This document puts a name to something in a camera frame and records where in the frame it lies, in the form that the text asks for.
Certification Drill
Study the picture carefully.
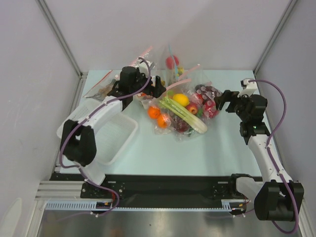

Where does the clear pink zip bag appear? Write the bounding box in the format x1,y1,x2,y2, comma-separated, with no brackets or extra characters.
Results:
144,79,222,141

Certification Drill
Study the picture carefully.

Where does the white cable duct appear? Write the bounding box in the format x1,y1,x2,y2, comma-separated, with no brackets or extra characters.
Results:
45,199,247,211

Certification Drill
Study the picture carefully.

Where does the fake celery stalk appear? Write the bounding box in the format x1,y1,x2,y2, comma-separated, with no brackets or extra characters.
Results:
159,96,208,134

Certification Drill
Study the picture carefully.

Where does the blue zip bag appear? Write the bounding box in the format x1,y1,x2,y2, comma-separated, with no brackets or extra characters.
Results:
161,44,188,85

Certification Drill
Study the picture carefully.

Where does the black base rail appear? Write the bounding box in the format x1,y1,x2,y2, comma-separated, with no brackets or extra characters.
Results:
49,172,265,209

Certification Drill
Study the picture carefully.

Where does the pink dotted zip bag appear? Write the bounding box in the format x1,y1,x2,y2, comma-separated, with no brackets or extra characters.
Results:
191,84,222,119

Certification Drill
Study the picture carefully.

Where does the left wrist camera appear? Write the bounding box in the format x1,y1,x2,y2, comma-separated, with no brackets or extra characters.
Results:
137,60,155,77

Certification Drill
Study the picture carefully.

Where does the fake red apple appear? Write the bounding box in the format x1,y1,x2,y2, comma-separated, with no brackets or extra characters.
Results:
186,103,199,115

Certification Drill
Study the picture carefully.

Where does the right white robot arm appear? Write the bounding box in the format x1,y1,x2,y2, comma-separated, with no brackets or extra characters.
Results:
215,90,304,222

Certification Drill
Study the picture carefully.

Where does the large clear red-zip bag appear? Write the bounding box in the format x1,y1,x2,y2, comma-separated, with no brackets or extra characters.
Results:
129,46,158,73

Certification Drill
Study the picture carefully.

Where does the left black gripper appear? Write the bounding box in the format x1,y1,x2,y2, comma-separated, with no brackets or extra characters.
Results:
130,68,166,99

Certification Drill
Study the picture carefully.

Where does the fake yellow lemon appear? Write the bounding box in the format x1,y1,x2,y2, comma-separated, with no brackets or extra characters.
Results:
172,93,190,107

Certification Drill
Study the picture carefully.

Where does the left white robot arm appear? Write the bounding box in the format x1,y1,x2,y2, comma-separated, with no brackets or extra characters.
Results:
60,66,166,198

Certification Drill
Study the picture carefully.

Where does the fake orange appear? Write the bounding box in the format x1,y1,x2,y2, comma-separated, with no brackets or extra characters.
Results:
157,114,171,129
147,106,160,119

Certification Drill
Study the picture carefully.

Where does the red zip longan bag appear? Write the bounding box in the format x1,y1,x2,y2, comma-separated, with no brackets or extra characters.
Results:
82,70,119,101

